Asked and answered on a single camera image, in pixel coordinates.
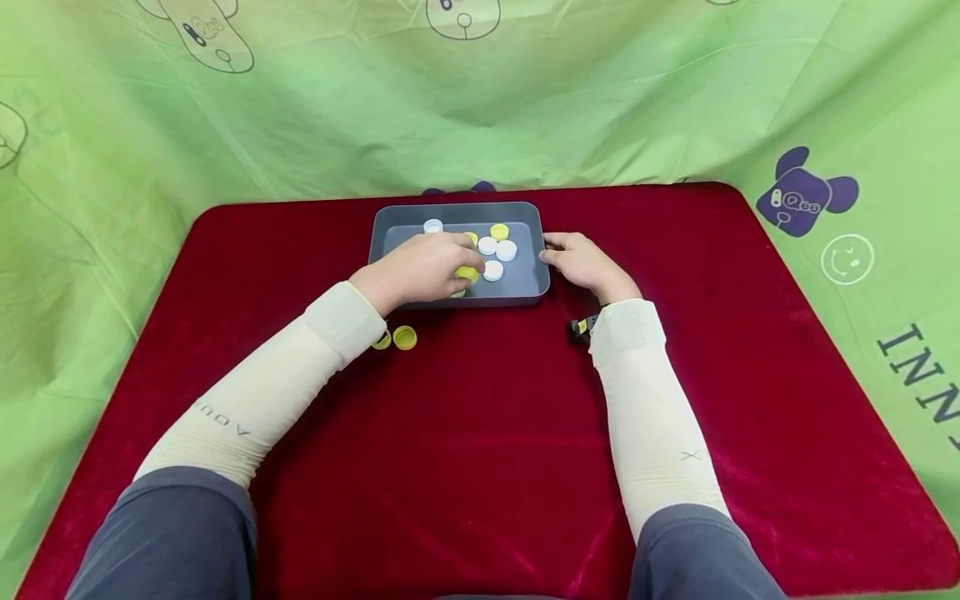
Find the person's right hand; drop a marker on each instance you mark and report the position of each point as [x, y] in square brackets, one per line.
[592, 268]

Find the person's left hand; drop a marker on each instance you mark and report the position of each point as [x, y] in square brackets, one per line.
[416, 268]

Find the person's right thumb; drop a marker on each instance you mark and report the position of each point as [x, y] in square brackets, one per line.
[551, 257]

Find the person's left fingers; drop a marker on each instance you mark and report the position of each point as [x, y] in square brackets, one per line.
[457, 250]

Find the person's right fingers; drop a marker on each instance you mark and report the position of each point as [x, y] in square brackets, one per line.
[562, 240]

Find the grey rectangular plastic tray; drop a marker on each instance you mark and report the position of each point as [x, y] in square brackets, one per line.
[525, 282]

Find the person's left forearm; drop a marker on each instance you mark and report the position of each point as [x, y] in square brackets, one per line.
[255, 400]

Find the person's right forearm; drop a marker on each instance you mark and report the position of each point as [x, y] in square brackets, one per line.
[649, 417]

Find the white bottle cap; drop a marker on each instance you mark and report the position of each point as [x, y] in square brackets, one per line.
[507, 250]
[487, 246]
[493, 270]
[433, 226]

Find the black wrist band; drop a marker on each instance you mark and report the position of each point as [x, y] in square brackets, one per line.
[580, 328]

